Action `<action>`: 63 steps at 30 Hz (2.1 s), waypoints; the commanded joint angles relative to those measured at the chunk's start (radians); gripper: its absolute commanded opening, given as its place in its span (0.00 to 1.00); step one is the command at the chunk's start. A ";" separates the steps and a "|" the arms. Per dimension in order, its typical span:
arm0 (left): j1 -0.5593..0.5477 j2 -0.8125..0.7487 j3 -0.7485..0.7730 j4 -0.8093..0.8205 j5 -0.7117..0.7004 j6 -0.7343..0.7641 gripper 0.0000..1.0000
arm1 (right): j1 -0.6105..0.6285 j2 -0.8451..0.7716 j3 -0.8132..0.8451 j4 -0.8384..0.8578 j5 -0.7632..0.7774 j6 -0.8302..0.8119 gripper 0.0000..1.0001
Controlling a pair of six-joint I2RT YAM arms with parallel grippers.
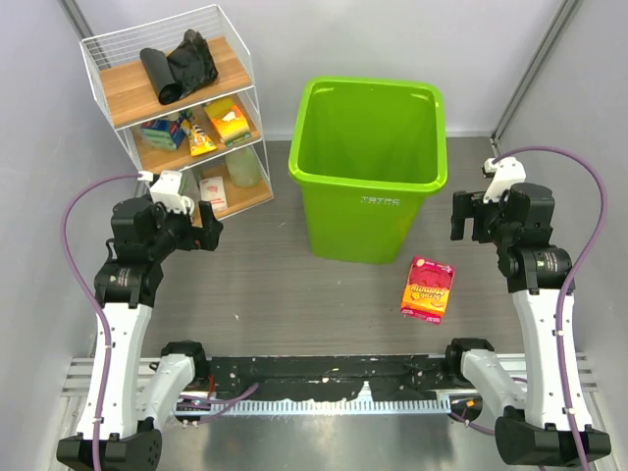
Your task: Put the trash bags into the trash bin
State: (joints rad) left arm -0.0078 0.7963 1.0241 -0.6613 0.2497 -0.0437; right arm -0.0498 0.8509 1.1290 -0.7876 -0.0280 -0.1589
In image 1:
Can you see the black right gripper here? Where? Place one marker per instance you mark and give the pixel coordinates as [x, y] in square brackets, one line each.
[468, 205]

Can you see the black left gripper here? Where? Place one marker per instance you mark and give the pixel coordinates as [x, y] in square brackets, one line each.
[198, 237]

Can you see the green plastic trash bin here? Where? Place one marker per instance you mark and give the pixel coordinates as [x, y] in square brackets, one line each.
[366, 154]

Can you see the black trash bag roll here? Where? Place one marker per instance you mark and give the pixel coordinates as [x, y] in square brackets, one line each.
[156, 65]

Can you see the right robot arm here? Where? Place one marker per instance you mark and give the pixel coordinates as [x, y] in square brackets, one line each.
[546, 422]

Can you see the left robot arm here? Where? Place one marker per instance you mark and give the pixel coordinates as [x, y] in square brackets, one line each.
[121, 425]

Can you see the white red small box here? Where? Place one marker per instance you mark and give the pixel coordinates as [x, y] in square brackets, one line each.
[212, 190]

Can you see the translucent green bottle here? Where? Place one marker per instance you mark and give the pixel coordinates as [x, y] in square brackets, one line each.
[243, 167]

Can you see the pink orange sponge package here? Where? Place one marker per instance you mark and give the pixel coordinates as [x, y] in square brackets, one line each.
[427, 290]

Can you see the yellow snack bag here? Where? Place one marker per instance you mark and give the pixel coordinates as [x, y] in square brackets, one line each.
[199, 142]

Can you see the blue green sponge pack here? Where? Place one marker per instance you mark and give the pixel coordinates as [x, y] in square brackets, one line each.
[163, 134]

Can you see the yellow orange sponge pack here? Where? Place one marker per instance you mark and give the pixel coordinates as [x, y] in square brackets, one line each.
[228, 120]

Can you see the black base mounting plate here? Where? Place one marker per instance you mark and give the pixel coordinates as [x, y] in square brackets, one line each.
[329, 378]

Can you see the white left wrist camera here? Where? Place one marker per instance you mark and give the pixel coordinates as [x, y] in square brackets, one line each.
[177, 191]

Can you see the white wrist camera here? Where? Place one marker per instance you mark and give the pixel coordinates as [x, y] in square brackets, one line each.
[504, 174]
[177, 191]

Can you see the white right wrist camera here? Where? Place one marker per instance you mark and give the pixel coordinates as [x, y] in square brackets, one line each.
[504, 174]

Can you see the grey slotted cable duct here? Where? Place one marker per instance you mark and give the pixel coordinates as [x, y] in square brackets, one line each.
[363, 405]

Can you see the aluminium frame rail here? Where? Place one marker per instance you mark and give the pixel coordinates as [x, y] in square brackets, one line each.
[79, 375]

